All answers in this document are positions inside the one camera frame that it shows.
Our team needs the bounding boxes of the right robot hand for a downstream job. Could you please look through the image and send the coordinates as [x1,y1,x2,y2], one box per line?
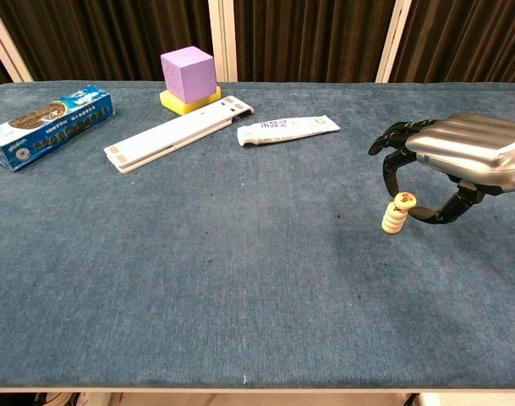
[368,112,515,225]

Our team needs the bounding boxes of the white ointment tube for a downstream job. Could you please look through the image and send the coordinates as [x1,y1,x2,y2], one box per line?
[236,114,341,147]

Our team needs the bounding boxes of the purple foam cube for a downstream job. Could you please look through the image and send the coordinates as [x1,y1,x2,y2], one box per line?
[160,45,218,104]

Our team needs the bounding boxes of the blue table cloth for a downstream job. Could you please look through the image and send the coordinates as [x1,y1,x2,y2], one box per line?
[0,80,515,390]

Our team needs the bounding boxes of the white folding stand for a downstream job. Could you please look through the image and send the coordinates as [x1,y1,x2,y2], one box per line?
[103,96,255,174]

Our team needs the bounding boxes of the yellow foam block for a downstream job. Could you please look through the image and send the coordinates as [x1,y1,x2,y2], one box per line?
[158,85,222,117]

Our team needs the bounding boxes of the blue cookie box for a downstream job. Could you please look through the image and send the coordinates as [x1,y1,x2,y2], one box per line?
[0,84,116,173]

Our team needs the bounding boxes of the white frame post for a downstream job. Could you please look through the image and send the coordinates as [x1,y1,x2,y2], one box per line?
[375,0,413,84]
[207,0,239,83]
[0,0,34,84]

